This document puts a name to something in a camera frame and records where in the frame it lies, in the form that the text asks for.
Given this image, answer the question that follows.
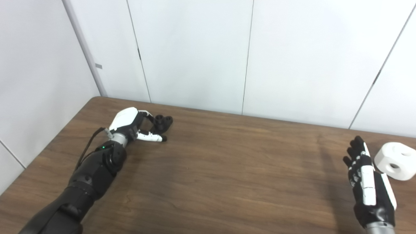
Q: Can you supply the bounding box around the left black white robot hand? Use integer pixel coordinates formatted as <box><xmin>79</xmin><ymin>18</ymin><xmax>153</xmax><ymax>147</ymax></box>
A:
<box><xmin>109</xmin><ymin>107</ymin><xmax>167</xmax><ymax>143</ymax></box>

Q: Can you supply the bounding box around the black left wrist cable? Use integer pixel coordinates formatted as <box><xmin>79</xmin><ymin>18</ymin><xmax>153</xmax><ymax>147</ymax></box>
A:
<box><xmin>74</xmin><ymin>127</ymin><xmax>114</xmax><ymax>171</ymax></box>

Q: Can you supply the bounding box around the round white plastic piece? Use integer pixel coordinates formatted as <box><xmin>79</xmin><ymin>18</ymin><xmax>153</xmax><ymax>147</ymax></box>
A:
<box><xmin>374</xmin><ymin>142</ymin><xmax>416</xmax><ymax>181</ymax></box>

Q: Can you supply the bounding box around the grey wall corner post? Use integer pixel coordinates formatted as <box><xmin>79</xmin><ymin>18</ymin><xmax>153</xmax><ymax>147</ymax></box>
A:
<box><xmin>62</xmin><ymin>0</ymin><xmax>108</xmax><ymax>97</ymax></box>

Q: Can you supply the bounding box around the black plastic holder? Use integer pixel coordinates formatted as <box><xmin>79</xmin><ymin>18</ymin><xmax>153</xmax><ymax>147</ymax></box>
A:
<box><xmin>150</xmin><ymin>115</ymin><xmax>173</xmax><ymax>134</ymax></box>

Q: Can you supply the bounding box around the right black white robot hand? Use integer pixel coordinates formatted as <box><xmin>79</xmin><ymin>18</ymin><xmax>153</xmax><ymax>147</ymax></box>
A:
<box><xmin>343</xmin><ymin>136</ymin><xmax>397</xmax><ymax>228</ymax></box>

